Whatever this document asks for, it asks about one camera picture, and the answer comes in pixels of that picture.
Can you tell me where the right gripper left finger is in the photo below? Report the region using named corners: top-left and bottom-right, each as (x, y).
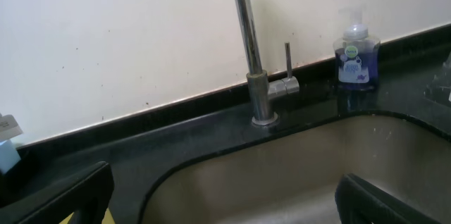
top-left (0, 160), bottom-right (116, 224)

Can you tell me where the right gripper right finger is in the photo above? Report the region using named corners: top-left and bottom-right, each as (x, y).
top-left (334, 173), bottom-right (445, 224)

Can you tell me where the yellow cup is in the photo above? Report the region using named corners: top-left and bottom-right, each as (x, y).
top-left (58, 208), bottom-right (118, 224)

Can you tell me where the steel sink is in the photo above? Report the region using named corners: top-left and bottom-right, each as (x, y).
top-left (139, 110), bottom-right (451, 224)

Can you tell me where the blue soap bottle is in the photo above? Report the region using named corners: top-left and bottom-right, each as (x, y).
top-left (333, 5), bottom-right (382, 93)

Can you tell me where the steel tap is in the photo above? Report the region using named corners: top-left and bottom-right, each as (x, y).
top-left (228, 0), bottom-right (301, 128)

